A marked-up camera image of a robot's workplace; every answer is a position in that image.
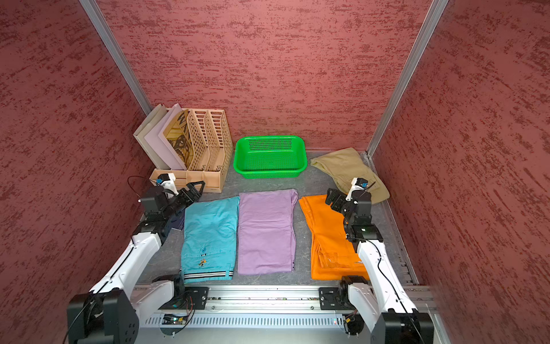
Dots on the khaki pants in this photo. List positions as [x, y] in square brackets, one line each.
[345, 165]

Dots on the orange pants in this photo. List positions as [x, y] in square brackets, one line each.
[332, 255]

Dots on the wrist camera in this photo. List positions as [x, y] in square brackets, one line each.
[168, 182]
[357, 184]

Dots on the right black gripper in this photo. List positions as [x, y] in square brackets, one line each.
[339, 197]

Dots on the green plastic basket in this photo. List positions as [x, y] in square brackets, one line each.
[270, 157]

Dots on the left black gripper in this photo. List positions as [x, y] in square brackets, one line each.
[192, 190]

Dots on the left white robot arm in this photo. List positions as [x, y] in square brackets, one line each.
[109, 313]

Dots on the brown patterned book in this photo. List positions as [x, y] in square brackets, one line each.
[177, 134]

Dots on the left aluminium corner post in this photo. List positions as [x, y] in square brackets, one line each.
[101, 26]

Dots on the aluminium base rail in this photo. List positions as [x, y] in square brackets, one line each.
[255, 314]

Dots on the beige plastic file organizer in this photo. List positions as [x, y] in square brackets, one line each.
[212, 148]

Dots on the grey folder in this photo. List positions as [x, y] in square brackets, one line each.
[142, 133]

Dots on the aluminium corner post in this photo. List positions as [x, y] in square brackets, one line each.
[426, 31]
[101, 26]

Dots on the dark blue notebook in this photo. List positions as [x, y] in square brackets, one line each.
[177, 221]

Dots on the right aluminium corner post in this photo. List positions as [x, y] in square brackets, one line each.
[426, 31]

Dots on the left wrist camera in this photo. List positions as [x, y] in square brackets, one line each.
[168, 182]

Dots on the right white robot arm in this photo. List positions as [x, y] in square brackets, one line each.
[384, 306]

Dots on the teal folded shorts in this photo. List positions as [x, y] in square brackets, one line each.
[210, 240]

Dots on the lilac folder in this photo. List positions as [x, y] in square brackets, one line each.
[160, 144]

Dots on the purple pants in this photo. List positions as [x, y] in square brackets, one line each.
[266, 238]

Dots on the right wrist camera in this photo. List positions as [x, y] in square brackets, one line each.
[357, 184]

